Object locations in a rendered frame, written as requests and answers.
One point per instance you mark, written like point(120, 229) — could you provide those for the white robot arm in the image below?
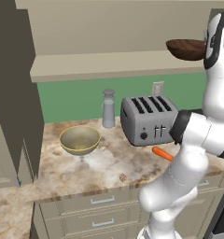
point(191, 130)

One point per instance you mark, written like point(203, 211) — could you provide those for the olive bowl with yellow rim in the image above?
point(80, 140)

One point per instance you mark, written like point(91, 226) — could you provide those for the orange carrot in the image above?
point(162, 153)

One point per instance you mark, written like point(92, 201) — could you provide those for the dark brown wooden bowl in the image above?
point(185, 49)

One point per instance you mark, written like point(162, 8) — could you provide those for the glass bottle with grey lid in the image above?
point(108, 112)

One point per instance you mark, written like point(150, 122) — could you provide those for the grey four-slot toaster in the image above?
point(148, 124)

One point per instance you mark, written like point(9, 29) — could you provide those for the beige drawer front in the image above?
point(213, 186)
point(117, 235)
point(76, 202)
point(73, 222)

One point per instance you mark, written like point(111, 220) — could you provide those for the tall brown cupboard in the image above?
point(14, 77)

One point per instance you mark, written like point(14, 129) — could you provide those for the white wall socket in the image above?
point(158, 88)

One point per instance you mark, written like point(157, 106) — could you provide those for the beige wall cupboard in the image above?
point(117, 37)

